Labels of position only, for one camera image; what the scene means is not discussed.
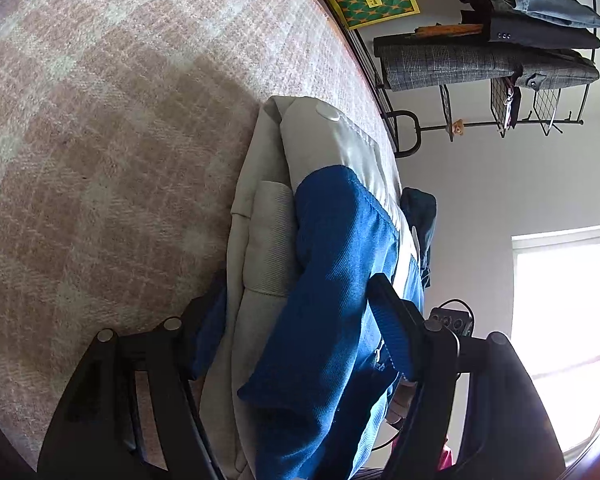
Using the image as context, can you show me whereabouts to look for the dark navy garment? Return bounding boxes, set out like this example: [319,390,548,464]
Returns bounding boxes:
[400,188,438,288]

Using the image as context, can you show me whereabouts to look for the blue folded jeans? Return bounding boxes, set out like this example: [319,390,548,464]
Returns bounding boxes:
[457,0,600,30]

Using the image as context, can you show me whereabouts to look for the dark charcoal folded jacket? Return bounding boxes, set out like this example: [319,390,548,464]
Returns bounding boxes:
[460,10,600,50]

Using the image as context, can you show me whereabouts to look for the black metal clothes rack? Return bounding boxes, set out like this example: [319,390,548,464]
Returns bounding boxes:
[337,0,591,158]

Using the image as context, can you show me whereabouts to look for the pink sleeved forearm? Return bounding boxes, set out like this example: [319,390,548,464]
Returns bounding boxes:
[437,442,454,471]

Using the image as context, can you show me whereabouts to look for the white gloved right hand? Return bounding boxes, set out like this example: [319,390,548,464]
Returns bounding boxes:
[386,379,417,430]

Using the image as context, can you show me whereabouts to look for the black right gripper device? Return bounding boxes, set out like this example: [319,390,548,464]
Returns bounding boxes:
[429,298,475,337]

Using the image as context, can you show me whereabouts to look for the white and blue jacket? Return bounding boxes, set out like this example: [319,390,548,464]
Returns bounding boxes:
[237,98,424,479]

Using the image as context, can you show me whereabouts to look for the grey tweed folded garment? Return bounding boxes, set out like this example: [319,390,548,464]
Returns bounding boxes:
[374,35,600,91]

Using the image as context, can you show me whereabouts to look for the pink plaid bed blanket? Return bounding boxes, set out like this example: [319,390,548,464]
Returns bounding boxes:
[0,0,389,465]

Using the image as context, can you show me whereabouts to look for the small teddy bear charm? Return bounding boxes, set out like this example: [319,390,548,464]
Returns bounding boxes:
[450,119,465,139]

